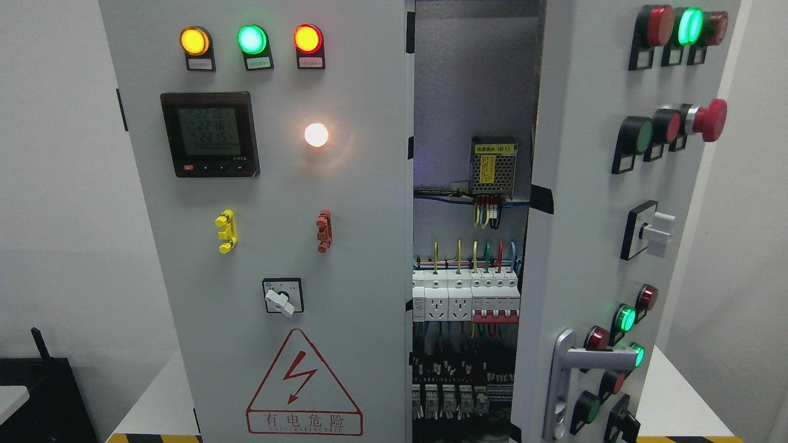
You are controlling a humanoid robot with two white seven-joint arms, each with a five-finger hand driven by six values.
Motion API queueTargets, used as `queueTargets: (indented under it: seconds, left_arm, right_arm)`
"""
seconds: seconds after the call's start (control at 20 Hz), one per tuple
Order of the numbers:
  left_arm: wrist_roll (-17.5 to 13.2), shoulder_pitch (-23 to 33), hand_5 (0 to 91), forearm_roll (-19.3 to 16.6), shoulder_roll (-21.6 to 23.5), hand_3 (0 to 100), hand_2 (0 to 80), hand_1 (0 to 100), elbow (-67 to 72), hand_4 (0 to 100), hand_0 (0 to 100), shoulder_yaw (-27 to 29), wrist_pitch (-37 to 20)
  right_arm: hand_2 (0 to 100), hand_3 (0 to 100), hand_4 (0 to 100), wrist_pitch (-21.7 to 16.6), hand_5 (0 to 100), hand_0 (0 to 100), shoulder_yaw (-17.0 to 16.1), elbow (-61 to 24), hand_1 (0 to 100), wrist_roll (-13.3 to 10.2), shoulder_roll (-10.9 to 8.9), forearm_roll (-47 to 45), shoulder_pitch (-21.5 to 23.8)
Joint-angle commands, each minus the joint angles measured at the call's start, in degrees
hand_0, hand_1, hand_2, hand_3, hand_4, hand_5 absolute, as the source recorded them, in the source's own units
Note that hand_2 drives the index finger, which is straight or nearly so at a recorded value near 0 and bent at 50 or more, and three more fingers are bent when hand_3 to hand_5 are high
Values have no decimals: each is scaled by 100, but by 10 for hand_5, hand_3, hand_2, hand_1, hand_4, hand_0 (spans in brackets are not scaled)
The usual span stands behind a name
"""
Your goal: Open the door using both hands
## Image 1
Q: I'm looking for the grey cabinet door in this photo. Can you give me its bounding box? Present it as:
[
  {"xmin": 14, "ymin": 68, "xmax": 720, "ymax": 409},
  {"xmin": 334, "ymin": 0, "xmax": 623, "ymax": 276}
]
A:
[
  {"xmin": 510, "ymin": 1, "xmax": 741, "ymax": 442},
  {"xmin": 99, "ymin": 1, "xmax": 414, "ymax": 442}
]

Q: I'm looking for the white glowing indicator lamp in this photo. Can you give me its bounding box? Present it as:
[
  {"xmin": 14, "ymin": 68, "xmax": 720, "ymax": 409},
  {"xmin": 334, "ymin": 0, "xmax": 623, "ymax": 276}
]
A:
[{"xmin": 304, "ymin": 122, "xmax": 329, "ymax": 148}]

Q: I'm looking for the white sockets and red breaker row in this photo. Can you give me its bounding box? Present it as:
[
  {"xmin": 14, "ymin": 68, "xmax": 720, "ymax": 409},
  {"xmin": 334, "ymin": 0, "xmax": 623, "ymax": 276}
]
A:
[{"xmin": 412, "ymin": 268, "xmax": 521, "ymax": 324}]

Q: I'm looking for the metal mesh power supply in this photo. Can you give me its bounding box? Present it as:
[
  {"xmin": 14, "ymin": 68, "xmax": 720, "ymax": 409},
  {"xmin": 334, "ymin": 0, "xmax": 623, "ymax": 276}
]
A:
[{"xmin": 470, "ymin": 137, "xmax": 518, "ymax": 197}]

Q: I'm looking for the relay and terminal row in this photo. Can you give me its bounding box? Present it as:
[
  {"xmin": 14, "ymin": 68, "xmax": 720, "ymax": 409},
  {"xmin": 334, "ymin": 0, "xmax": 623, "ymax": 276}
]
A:
[{"xmin": 410, "ymin": 353, "xmax": 515, "ymax": 424}]

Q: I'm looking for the red indicator lamp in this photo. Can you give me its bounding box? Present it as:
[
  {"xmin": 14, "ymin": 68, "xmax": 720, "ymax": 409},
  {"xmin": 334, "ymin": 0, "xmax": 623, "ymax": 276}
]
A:
[{"xmin": 293, "ymin": 23, "xmax": 326, "ymax": 70}]

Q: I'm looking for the black digital power meter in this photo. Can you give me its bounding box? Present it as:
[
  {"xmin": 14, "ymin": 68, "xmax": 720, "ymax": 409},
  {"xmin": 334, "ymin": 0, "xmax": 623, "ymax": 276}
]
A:
[{"xmin": 160, "ymin": 92, "xmax": 260, "ymax": 178}]

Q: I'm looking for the green indicator lamp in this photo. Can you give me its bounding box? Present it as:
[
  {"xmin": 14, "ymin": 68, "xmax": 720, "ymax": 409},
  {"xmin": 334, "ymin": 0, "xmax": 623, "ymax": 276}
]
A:
[{"xmin": 236, "ymin": 23, "xmax": 274, "ymax": 71}]

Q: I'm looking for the yellow indicator lamp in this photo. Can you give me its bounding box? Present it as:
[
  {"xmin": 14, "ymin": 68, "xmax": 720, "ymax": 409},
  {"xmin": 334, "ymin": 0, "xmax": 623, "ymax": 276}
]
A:
[{"xmin": 180, "ymin": 26, "xmax": 215, "ymax": 72}]

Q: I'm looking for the red emergency stop button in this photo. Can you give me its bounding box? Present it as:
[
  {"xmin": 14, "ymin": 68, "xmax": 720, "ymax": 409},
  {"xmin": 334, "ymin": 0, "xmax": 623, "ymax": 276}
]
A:
[{"xmin": 679, "ymin": 98, "xmax": 727, "ymax": 142}]

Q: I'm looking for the black box with antenna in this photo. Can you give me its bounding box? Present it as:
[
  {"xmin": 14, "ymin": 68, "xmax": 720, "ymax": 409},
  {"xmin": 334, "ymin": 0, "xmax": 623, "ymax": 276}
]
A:
[{"xmin": 1, "ymin": 327, "xmax": 98, "ymax": 442}]

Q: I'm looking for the red terminal handle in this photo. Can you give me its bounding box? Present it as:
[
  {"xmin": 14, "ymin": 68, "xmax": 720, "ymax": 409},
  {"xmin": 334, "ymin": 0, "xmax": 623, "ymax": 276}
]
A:
[{"xmin": 316, "ymin": 209, "xmax": 333, "ymax": 254}]

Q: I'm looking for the white rotary selector switch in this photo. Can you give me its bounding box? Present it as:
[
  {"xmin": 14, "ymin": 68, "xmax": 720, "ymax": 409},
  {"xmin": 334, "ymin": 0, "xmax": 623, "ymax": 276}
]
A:
[{"xmin": 262, "ymin": 277, "xmax": 304, "ymax": 317}]

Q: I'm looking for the yellow terminal handle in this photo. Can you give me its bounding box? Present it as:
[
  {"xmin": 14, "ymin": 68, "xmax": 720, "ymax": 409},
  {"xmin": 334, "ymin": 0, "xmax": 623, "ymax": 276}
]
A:
[{"xmin": 214, "ymin": 209, "xmax": 238, "ymax": 254}]

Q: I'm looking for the silver door lever handle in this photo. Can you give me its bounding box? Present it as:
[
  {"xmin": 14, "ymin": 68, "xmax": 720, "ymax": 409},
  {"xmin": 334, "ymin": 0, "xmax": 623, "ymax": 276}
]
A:
[{"xmin": 541, "ymin": 329, "xmax": 639, "ymax": 442}]

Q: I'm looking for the white rotary switch right door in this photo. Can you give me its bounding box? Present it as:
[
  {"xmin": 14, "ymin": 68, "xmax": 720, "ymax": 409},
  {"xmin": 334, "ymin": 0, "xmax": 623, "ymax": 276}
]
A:
[{"xmin": 620, "ymin": 200, "xmax": 676, "ymax": 261}]

